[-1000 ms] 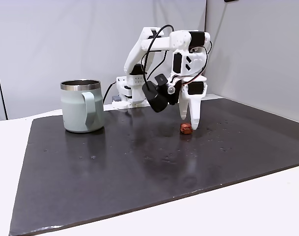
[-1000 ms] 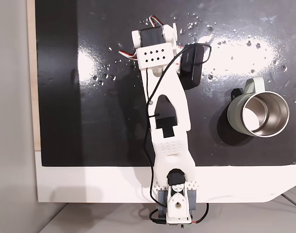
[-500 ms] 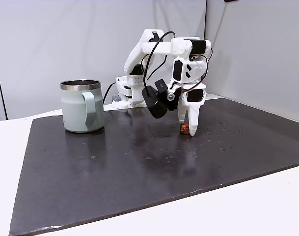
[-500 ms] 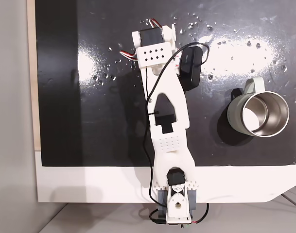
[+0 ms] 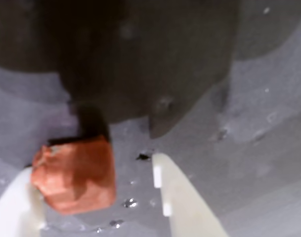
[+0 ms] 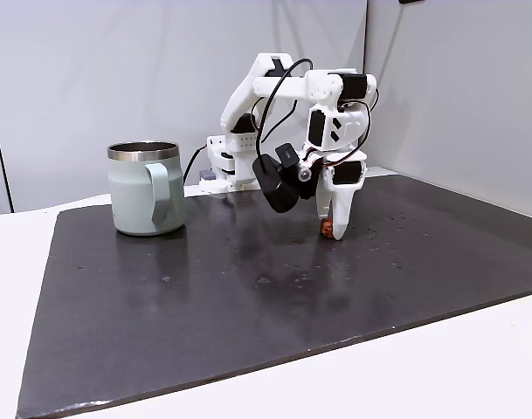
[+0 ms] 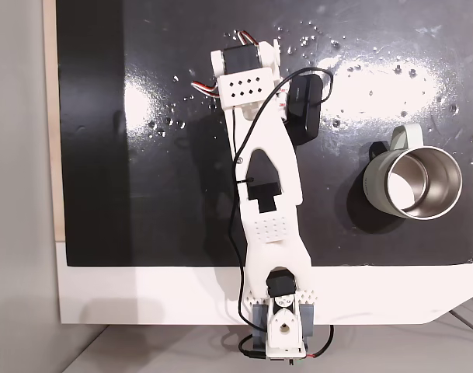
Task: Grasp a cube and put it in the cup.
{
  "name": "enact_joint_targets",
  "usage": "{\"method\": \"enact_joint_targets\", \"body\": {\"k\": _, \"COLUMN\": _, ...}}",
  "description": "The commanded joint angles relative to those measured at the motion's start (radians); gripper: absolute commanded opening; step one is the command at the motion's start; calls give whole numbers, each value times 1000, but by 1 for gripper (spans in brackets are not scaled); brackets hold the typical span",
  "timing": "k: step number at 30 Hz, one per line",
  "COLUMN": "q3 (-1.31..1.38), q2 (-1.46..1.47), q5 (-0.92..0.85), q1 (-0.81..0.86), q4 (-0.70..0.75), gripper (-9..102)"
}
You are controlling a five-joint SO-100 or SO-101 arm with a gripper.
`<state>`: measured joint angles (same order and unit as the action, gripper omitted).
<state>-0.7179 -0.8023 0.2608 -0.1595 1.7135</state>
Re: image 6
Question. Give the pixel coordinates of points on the red cube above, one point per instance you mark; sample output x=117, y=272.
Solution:
x=326, y=228

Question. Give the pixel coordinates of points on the grey connector block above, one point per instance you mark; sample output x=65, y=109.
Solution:
x=207, y=175

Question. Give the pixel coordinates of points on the dark grey table mat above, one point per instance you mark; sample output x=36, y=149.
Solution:
x=230, y=305

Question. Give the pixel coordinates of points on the pale green steel-rimmed mug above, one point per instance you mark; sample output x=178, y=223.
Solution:
x=139, y=196

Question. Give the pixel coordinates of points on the black camera box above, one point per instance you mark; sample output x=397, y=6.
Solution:
x=281, y=192

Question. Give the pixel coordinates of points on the dark object at wall top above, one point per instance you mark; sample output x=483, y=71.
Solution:
x=410, y=1

